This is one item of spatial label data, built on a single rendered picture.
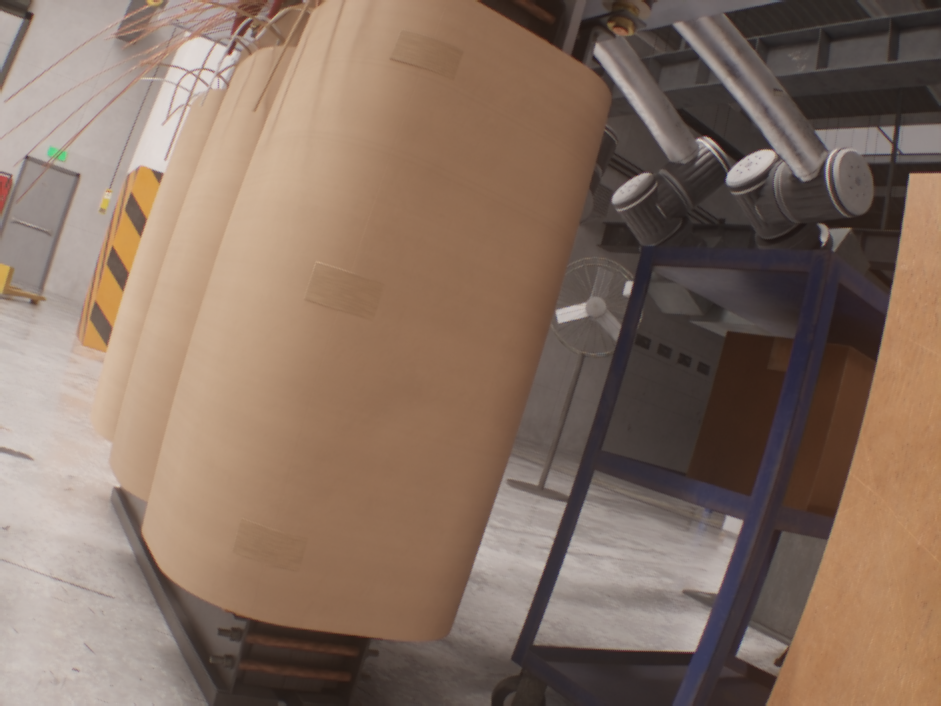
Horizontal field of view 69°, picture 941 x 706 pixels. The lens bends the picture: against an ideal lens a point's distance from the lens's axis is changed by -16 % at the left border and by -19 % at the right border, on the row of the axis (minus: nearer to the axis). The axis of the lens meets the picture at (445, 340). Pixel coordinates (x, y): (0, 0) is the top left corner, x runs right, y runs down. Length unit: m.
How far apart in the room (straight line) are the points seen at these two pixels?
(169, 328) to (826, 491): 1.17
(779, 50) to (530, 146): 8.34
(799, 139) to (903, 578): 1.63
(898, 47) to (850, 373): 7.26
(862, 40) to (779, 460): 7.84
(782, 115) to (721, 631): 1.46
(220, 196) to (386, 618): 0.78
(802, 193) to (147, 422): 1.78
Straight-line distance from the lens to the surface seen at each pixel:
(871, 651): 0.78
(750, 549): 1.13
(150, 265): 1.89
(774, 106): 2.19
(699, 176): 3.05
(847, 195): 2.26
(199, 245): 1.46
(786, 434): 1.12
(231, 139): 1.50
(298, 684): 1.29
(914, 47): 8.40
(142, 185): 6.49
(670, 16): 1.56
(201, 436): 1.06
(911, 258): 0.84
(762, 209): 2.46
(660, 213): 3.01
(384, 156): 1.02
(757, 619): 3.27
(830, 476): 1.36
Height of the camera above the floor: 0.57
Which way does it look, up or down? 3 degrees up
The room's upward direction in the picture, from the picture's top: 17 degrees clockwise
